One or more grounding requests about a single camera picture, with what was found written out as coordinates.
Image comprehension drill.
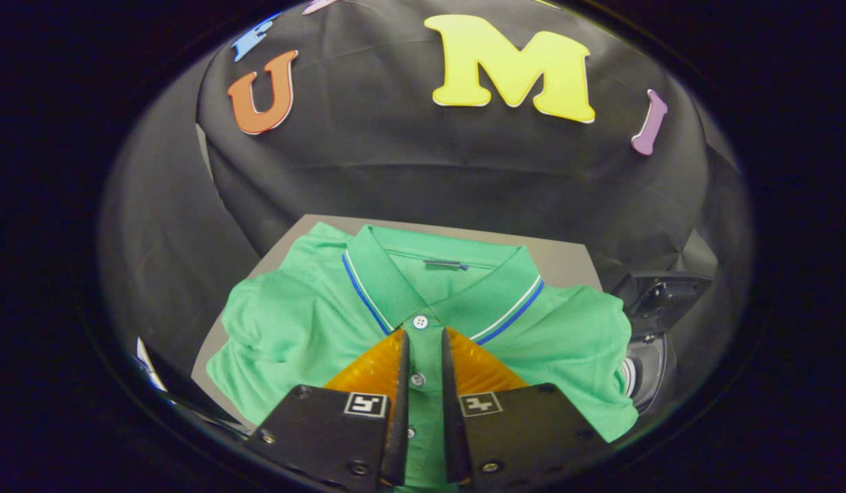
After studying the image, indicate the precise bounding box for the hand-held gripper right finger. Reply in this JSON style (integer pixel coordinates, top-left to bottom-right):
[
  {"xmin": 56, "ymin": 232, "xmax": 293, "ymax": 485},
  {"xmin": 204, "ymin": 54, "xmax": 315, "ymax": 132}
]
[{"xmin": 440, "ymin": 327, "xmax": 608, "ymax": 488}]

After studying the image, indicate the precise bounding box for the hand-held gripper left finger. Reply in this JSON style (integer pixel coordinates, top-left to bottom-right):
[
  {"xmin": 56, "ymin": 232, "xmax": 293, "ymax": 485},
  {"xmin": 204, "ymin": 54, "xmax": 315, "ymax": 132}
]
[{"xmin": 245, "ymin": 329, "xmax": 411, "ymax": 490}]

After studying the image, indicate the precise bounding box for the green polo shirt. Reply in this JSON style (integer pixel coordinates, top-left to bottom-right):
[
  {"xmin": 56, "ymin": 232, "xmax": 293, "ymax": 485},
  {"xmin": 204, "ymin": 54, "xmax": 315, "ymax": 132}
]
[{"xmin": 206, "ymin": 221, "xmax": 639, "ymax": 490}]

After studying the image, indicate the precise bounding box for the dark glass washing machine lid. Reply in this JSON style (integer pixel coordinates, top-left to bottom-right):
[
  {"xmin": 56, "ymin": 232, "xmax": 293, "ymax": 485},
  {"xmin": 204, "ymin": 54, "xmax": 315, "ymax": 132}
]
[{"xmin": 611, "ymin": 272, "xmax": 712, "ymax": 336}]

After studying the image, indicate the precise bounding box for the beige cabinet with dark top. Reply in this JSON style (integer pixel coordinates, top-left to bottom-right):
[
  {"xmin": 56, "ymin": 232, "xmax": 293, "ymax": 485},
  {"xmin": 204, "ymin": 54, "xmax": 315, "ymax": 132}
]
[{"xmin": 190, "ymin": 214, "xmax": 605, "ymax": 429}]

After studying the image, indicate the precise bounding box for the blue white object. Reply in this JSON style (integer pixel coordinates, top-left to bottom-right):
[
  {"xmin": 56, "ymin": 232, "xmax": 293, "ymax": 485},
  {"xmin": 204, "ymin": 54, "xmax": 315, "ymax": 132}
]
[{"xmin": 135, "ymin": 336, "xmax": 169, "ymax": 392}]

